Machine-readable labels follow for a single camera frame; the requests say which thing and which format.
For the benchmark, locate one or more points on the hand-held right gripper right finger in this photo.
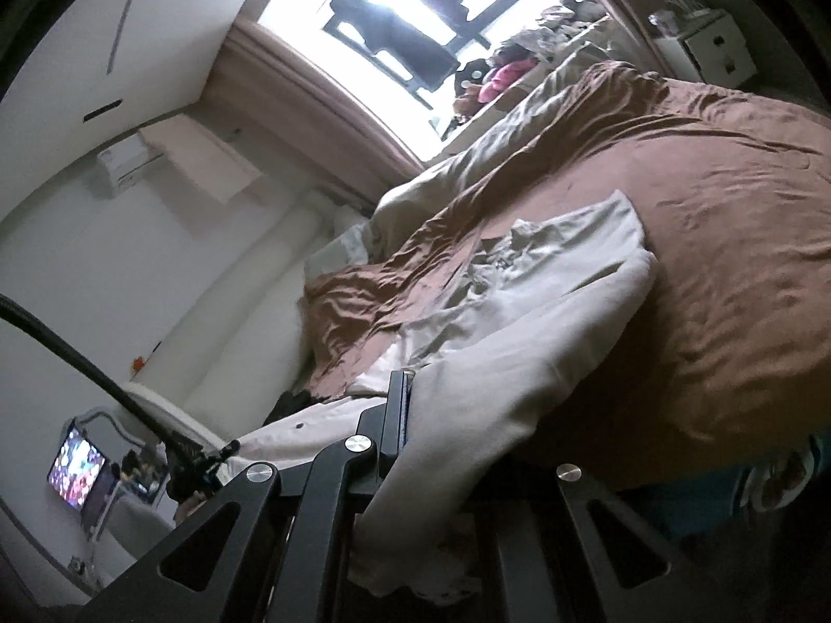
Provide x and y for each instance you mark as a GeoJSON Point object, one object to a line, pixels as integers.
{"type": "Point", "coordinates": [581, 506]}

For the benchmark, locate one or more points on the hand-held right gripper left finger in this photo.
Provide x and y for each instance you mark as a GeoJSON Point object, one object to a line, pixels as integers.
{"type": "Point", "coordinates": [397, 415]}

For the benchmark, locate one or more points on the light grey jacket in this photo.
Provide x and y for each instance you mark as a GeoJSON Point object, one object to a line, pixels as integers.
{"type": "Point", "coordinates": [493, 389]}

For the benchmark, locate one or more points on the folded black clothes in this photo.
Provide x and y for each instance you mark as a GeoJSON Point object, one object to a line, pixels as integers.
{"type": "Point", "coordinates": [292, 405]}

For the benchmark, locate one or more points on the pile of crumpled clothes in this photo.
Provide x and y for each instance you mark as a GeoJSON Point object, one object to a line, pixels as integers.
{"type": "Point", "coordinates": [552, 26]}

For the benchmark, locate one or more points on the grey bedside table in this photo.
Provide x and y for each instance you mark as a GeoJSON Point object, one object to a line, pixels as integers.
{"type": "Point", "coordinates": [130, 500]}

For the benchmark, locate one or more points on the tablet with lit screen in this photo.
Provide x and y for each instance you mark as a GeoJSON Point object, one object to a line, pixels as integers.
{"type": "Point", "coordinates": [76, 464]}

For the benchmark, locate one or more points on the small orange toy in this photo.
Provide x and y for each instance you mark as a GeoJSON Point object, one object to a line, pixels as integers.
{"type": "Point", "coordinates": [137, 365]}

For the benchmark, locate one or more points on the white padded headboard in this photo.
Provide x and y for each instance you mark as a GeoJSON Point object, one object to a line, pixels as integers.
{"type": "Point", "coordinates": [247, 311]}

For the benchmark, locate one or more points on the pale green pillow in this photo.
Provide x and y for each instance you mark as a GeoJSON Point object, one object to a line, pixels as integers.
{"type": "Point", "coordinates": [337, 250]}

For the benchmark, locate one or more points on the beige duvet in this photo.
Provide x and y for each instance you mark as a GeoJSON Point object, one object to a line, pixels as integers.
{"type": "Point", "coordinates": [467, 162]}

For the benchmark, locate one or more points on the brown blanket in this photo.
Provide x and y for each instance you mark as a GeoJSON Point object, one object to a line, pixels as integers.
{"type": "Point", "coordinates": [714, 240]}

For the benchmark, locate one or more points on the pinkish curtain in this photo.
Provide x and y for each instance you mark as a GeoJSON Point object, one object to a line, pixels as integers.
{"type": "Point", "coordinates": [633, 32]}
{"type": "Point", "coordinates": [311, 117]}

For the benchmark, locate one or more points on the white air conditioner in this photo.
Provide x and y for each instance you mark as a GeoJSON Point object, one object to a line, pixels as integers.
{"type": "Point", "coordinates": [126, 165]}

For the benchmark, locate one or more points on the white hanging cloth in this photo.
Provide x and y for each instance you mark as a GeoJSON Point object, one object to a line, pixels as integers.
{"type": "Point", "coordinates": [208, 159]}

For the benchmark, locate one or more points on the brown plush toy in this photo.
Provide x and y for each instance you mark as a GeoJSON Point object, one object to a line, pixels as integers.
{"type": "Point", "coordinates": [464, 104]}

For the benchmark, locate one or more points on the black plush toy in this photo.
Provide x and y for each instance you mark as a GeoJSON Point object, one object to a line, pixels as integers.
{"type": "Point", "coordinates": [471, 74]}

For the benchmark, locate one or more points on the pink cushion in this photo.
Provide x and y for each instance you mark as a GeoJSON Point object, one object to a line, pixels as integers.
{"type": "Point", "coordinates": [503, 78]}

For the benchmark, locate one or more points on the small glass jar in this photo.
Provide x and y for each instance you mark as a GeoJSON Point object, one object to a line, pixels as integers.
{"type": "Point", "coordinates": [663, 23]}

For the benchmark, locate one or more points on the white nightstand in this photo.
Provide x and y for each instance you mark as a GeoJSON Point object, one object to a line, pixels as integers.
{"type": "Point", "coordinates": [714, 49]}

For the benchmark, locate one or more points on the window with black frame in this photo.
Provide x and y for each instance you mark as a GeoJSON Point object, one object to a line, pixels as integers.
{"type": "Point", "coordinates": [305, 26]}

